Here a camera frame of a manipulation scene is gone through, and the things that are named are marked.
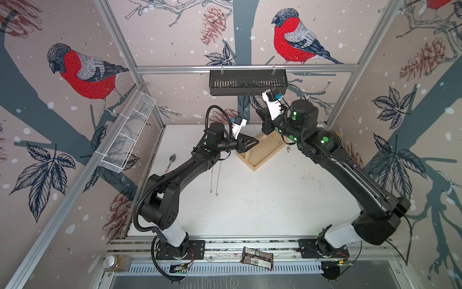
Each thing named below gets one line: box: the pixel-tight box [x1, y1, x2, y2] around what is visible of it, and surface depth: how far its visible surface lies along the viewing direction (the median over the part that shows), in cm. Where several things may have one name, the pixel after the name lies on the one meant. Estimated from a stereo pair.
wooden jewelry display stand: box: [235, 131, 287, 172], surface depth 103 cm
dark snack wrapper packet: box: [240, 246, 274, 271], surface depth 72 cm
